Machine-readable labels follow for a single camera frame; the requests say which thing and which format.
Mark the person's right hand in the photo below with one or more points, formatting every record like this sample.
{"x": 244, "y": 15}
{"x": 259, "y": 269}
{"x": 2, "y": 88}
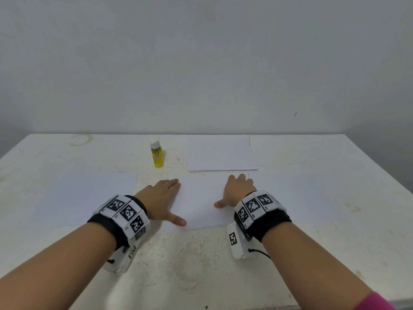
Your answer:
{"x": 237, "y": 190}

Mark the pink sleeve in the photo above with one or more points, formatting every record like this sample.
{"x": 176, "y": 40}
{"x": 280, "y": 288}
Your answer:
{"x": 374, "y": 302}

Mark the person's left hand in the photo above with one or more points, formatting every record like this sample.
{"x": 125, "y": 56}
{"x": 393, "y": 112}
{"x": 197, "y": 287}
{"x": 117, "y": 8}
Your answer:
{"x": 158, "y": 198}

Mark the glued white paper sheet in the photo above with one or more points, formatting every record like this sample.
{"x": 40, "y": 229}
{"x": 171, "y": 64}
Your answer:
{"x": 200, "y": 206}
{"x": 222, "y": 153}

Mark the black marker wristband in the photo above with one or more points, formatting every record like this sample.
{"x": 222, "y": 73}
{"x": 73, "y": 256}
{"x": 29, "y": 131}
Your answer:
{"x": 119, "y": 219}
{"x": 261, "y": 216}

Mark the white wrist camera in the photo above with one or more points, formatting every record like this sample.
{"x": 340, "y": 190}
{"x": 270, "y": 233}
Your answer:
{"x": 122, "y": 258}
{"x": 237, "y": 240}

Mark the person's right forearm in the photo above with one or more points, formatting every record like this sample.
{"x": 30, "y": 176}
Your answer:
{"x": 322, "y": 271}

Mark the stack of white paper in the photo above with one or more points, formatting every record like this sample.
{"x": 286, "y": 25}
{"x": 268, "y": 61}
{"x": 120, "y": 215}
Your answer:
{"x": 310, "y": 195}
{"x": 84, "y": 198}

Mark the yellow glue stick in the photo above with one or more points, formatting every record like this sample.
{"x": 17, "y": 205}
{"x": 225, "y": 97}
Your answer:
{"x": 157, "y": 155}

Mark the person's left forearm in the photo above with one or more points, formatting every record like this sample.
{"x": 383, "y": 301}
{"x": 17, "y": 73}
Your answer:
{"x": 51, "y": 274}

